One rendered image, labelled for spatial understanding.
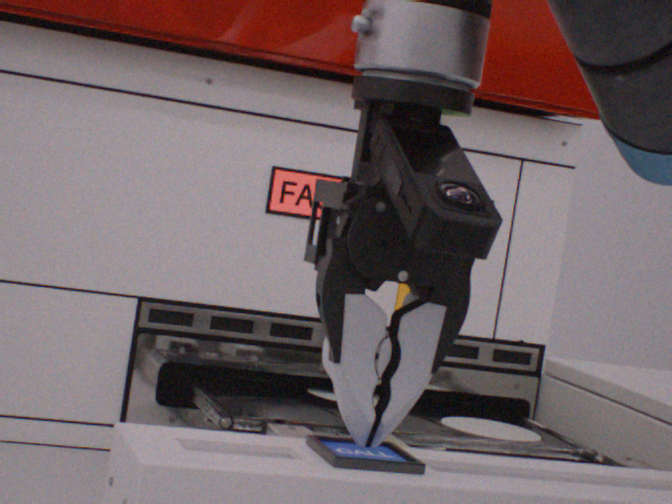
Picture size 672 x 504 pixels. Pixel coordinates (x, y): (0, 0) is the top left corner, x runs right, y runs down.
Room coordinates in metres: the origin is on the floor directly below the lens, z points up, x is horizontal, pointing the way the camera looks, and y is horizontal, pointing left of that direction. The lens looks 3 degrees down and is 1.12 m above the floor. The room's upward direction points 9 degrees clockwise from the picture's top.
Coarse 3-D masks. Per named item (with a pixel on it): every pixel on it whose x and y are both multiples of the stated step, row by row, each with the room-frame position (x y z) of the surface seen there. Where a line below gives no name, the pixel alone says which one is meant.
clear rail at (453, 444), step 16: (256, 432) 1.15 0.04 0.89; (320, 432) 1.17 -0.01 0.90; (336, 432) 1.17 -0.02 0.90; (400, 432) 1.20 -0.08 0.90; (448, 448) 1.21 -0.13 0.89; (464, 448) 1.21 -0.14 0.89; (480, 448) 1.22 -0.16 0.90; (496, 448) 1.22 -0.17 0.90; (512, 448) 1.23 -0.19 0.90; (528, 448) 1.24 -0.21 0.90; (544, 448) 1.24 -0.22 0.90; (560, 448) 1.25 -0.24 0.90; (576, 448) 1.26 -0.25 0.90
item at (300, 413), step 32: (224, 384) 1.33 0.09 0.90; (256, 384) 1.36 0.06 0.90; (288, 384) 1.39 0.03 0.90; (320, 384) 1.42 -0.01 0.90; (256, 416) 1.18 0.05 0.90; (288, 416) 1.21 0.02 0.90; (320, 416) 1.24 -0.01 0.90; (416, 416) 1.32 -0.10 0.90; (448, 416) 1.34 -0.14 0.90; (480, 416) 1.38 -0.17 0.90; (512, 416) 1.41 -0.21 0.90
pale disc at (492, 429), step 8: (448, 424) 1.30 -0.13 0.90; (456, 424) 1.30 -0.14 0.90; (464, 424) 1.31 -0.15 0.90; (472, 424) 1.32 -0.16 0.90; (480, 424) 1.33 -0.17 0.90; (488, 424) 1.33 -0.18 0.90; (496, 424) 1.34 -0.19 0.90; (504, 424) 1.35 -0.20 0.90; (472, 432) 1.27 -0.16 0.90; (480, 432) 1.28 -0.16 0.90; (488, 432) 1.29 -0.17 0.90; (496, 432) 1.29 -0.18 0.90; (504, 432) 1.30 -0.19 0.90; (512, 432) 1.31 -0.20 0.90; (520, 432) 1.32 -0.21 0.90; (528, 432) 1.32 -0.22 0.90; (520, 440) 1.27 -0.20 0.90; (528, 440) 1.28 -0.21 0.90; (536, 440) 1.28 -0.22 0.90
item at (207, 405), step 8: (160, 368) 1.41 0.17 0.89; (168, 368) 1.37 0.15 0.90; (176, 368) 1.36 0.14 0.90; (168, 376) 1.37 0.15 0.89; (176, 376) 1.33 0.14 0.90; (176, 384) 1.33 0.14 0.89; (184, 384) 1.29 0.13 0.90; (192, 384) 1.28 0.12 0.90; (184, 392) 1.29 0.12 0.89; (192, 392) 1.26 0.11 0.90; (200, 392) 1.24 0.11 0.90; (192, 400) 1.25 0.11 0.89; (200, 400) 1.22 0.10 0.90; (208, 400) 1.21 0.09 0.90; (200, 408) 1.22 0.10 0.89; (208, 408) 1.19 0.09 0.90; (216, 408) 1.18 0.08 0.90; (208, 416) 1.19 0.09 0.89; (216, 416) 1.16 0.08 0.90; (224, 416) 1.15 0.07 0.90; (216, 424) 1.16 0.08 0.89; (224, 424) 1.14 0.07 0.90
